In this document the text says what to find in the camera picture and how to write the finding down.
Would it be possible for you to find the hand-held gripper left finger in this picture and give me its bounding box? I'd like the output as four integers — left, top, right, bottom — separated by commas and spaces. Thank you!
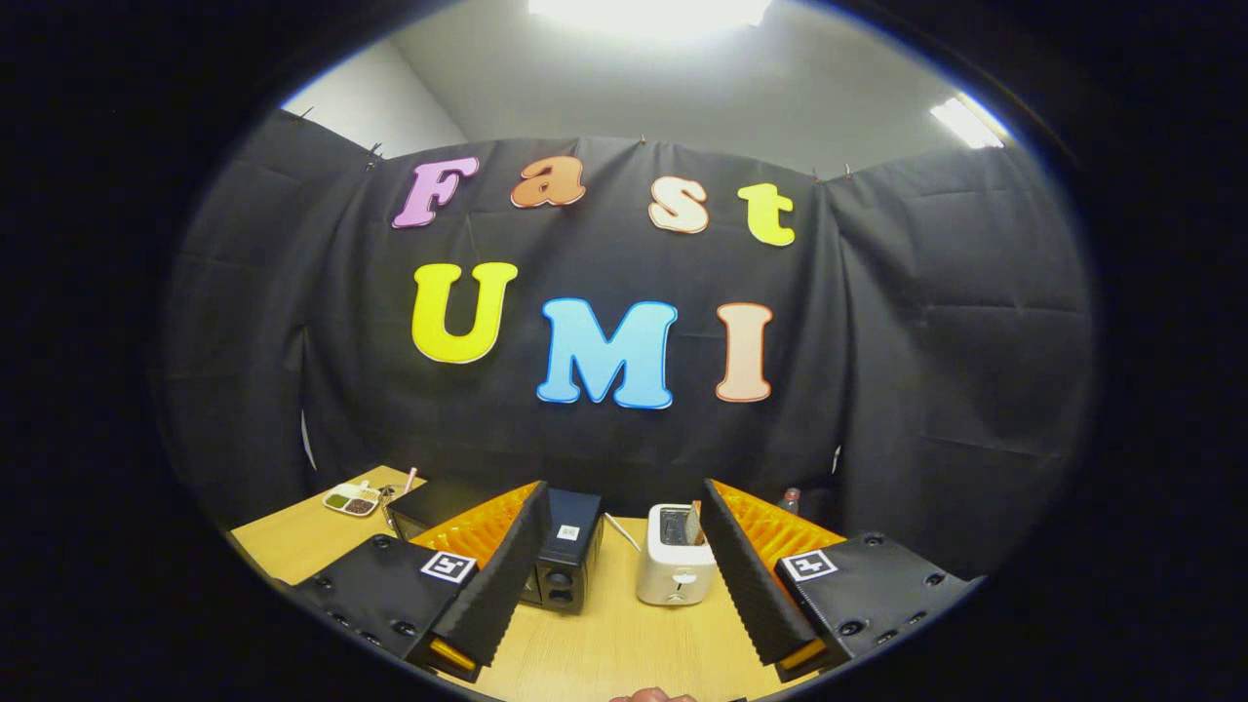
291, 480, 553, 683

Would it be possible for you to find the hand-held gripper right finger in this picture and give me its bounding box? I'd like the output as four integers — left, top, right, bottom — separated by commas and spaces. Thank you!
699, 478, 984, 683

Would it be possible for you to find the black toaster oven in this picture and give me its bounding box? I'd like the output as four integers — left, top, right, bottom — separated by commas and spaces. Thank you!
387, 478, 605, 615

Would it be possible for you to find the white pop-up toaster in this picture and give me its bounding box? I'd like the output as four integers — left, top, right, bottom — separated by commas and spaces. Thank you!
636, 503, 719, 607

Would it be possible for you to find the white sectioned grain dish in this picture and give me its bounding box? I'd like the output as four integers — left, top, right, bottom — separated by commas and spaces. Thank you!
323, 481, 381, 518

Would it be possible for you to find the ceiling light panel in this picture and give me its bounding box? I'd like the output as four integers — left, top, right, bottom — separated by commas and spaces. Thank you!
929, 93, 1007, 149
526, 0, 773, 32

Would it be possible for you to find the white power cord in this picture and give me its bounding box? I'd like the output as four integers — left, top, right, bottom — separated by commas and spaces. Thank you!
604, 512, 646, 554

